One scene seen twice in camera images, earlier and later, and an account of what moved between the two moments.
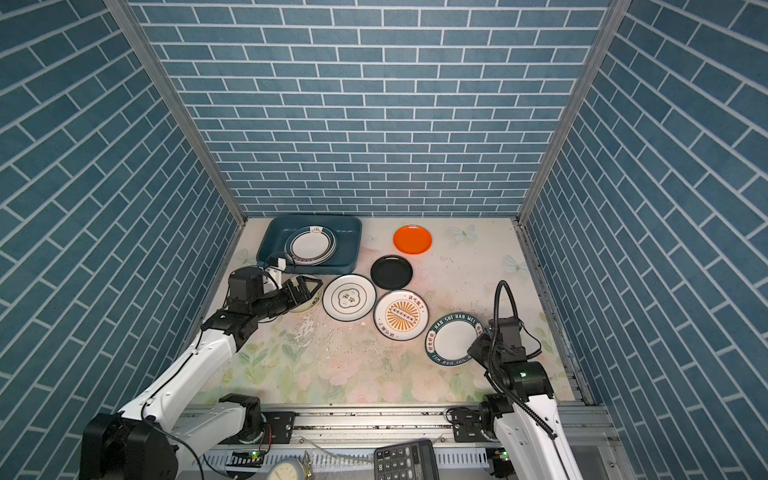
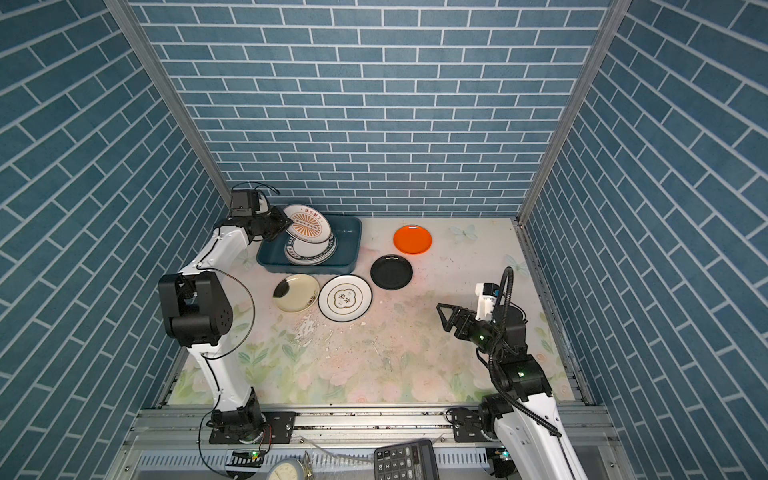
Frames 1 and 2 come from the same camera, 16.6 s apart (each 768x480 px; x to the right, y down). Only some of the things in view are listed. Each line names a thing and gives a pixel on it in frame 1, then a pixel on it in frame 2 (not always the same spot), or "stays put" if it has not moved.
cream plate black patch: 311,303 stays put
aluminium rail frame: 339,443 stays put
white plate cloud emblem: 349,297 stays put
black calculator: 408,461 stays put
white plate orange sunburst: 400,315 to 308,224
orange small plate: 412,239 stays put
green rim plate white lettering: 449,337 to 305,253
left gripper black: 303,295 to 281,220
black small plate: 391,272 stays put
